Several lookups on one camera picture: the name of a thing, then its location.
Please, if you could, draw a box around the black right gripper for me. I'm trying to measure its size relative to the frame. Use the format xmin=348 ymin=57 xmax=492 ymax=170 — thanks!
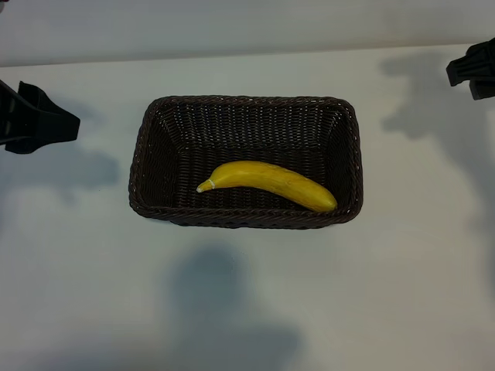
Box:
xmin=445 ymin=36 xmax=495 ymax=102

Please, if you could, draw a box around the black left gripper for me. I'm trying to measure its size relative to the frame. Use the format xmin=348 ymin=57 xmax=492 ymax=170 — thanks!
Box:
xmin=0 ymin=79 xmax=81 ymax=155

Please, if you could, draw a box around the yellow banana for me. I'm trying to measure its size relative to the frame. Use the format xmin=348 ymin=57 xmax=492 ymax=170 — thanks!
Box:
xmin=196 ymin=160 xmax=339 ymax=213

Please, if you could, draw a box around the dark brown wicker basket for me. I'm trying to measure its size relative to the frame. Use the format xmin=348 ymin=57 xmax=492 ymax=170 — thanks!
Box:
xmin=127 ymin=95 xmax=364 ymax=230

